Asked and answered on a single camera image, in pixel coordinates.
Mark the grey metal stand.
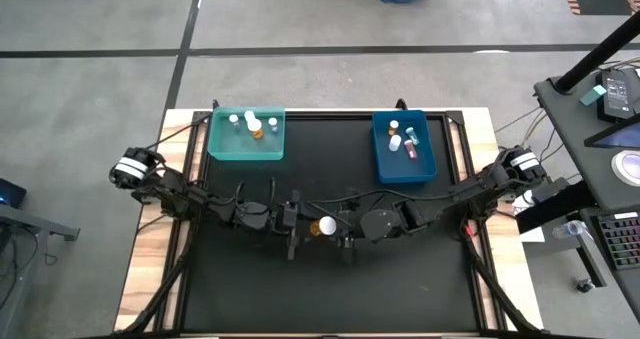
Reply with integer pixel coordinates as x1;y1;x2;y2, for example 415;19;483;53
0;202;82;339

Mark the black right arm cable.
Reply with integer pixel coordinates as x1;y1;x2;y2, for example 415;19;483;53
303;187;457;206

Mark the white round disc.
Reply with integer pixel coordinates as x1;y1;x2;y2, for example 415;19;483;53
610;149;640;188

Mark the clear plastic water bottle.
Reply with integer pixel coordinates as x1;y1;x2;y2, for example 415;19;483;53
551;219;590;241

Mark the translucent teal plastic bin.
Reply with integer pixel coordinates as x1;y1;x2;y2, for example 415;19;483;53
206;105;287;162

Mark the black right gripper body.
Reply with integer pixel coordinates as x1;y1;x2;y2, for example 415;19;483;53
338;206;402;244

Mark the small teal box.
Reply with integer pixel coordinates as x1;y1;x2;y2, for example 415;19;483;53
579;84;608;107

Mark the dark tablet screen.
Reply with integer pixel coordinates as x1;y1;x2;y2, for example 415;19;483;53
583;114;640;151

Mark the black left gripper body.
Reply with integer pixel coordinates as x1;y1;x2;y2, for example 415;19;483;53
271;201;303;237

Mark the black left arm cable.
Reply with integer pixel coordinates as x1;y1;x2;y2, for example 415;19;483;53
234;176;278;208

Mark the black power adapter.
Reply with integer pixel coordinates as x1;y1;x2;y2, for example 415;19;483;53
596;67;635;124

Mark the dark grey side desk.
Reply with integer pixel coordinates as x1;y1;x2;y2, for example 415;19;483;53
514;53;640;325

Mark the black device with blue light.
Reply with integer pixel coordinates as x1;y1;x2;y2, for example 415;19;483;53
0;177;28;210

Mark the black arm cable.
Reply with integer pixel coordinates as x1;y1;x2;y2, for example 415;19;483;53
303;187;457;206
234;176;278;208

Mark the backlit computer keyboard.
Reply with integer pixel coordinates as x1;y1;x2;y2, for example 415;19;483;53
593;212;640;272

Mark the blue plastic bin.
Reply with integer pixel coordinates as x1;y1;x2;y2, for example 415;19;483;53
370;109;439;187

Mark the black aluminium table frame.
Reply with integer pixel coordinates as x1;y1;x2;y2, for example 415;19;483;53
113;97;547;339

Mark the black slanted pole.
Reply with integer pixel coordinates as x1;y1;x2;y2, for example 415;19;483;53
553;10;640;94

